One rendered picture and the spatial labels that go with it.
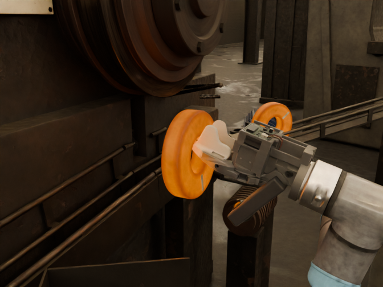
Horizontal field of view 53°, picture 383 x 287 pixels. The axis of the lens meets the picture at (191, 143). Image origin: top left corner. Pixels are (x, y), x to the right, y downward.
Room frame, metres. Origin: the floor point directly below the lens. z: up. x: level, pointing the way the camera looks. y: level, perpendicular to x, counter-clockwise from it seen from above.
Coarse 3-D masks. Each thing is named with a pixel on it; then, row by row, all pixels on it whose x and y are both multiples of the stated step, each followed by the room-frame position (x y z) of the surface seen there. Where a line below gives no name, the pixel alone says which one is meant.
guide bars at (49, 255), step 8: (192, 152) 1.00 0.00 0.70; (160, 168) 0.86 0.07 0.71; (152, 176) 0.82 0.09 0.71; (136, 184) 0.78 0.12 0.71; (144, 184) 0.79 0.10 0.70; (128, 192) 0.74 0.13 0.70; (120, 200) 0.71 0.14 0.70; (112, 208) 0.69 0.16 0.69; (96, 216) 0.66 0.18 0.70; (104, 216) 0.67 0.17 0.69; (88, 224) 0.63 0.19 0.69; (80, 232) 0.61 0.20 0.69; (64, 240) 0.59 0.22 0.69; (72, 240) 0.59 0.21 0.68; (56, 248) 0.56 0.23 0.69; (64, 248) 0.57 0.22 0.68; (48, 256) 0.55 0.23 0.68; (40, 264) 0.53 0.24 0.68; (24, 272) 0.51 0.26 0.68; (32, 272) 0.51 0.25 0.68; (16, 280) 0.49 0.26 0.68; (24, 280) 0.50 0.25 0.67
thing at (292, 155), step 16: (256, 128) 0.59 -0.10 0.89; (272, 128) 0.61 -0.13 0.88; (240, 144) 0.57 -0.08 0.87; (256, 144) 0.56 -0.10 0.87; (272, 144) 0.57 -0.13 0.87; (288, 144) 0.57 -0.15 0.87; (304, 144) 0.57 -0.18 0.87; (240, 160) 0.57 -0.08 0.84; (256, 160) 0.56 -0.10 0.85; (272, 160) 0.57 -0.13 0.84; (288, 160) 0.55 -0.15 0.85; (304, 160) 0.54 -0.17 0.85; (256, 176) 0.56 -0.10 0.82; (272, 176) 0.56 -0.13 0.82; (288, 176) 0.57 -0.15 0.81; (304, 176) 0.53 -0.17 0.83
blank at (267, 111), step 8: (264, 104) 1.27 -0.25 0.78; (272, 104) 1.26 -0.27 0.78; (280, 104) 1.27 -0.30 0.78; (256, 112) 1.26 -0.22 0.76; (264, 112) 1.24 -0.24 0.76; (272, 112) 1.26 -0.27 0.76; (280, 112) 1.27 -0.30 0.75; (288, 112) 1.29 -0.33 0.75; (256, 120) 1.24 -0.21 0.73; (264, 120) 1.24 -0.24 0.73; (280, 120) 1.28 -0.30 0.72; (288, 120) 1.29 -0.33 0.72; (280, 128) 1.28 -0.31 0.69; (288, 128) 1.29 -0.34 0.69
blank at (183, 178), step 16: (192, 112) 0.64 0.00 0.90; (176, 128) 0.60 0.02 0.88; (192, 128) 0.62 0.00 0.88; (176, 144) 0.58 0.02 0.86; (192, 144) 0.62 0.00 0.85; (176, 160) 0.57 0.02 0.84; (192, 160) 0.67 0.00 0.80; (176, 176) 0.57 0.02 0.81; (192, 176) 0.61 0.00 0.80; (208, 176) 0.67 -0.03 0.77; (176, 192) 0.59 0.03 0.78; (192, 192) 0.61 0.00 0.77
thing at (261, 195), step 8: (264, 184) 0.57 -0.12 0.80; (272, 184) 0.55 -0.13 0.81; (280, 184) 0.55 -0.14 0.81; (256, 192) 0.56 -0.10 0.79; (264, 192) 0.56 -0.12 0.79; (272, 192) 0.55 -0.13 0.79; (280, 192) 0.55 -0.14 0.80; (240, 200) 0.60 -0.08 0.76; (248, 200) 0.57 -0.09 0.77; (256, 200) 0.56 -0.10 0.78; (264, 200) 0.56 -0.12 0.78; (240, 208) 0.57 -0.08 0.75; (248, 208) 0.57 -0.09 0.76; (256, 208) 0.56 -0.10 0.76; (232, 216) 0.58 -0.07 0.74; (240, 216) 0.57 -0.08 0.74; (248, 216) 0.57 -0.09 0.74
